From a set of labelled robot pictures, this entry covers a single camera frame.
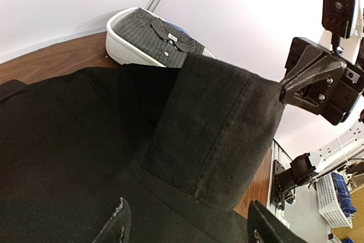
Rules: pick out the blue patterned shirt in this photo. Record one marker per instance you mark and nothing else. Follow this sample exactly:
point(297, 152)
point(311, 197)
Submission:
point(174, 29)

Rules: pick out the black long sleeve shirt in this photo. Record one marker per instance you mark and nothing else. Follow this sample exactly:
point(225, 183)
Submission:
point(181, 146)

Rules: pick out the white slotted storage basket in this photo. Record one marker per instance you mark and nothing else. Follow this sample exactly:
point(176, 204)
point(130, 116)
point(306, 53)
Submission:
point(334, 201)

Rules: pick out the grey striped shirt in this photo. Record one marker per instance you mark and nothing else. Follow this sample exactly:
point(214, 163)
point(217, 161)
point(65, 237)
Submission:
point(146, 32)

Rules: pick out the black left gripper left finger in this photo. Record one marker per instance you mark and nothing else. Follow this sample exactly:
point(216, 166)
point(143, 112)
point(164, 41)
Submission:
point(117, 229)

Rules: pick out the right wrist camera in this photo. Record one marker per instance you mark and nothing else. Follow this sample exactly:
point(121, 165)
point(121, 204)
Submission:
point(340, 17)

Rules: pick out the white plastic basin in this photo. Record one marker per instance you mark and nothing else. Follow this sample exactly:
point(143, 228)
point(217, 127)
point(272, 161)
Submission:
point(122, 51)

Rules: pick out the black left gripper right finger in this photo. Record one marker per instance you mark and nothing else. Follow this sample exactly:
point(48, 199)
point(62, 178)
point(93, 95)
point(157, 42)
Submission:
point(263, 226)

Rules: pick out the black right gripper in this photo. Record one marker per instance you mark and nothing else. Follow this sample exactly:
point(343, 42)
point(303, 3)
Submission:
point(320, 81)

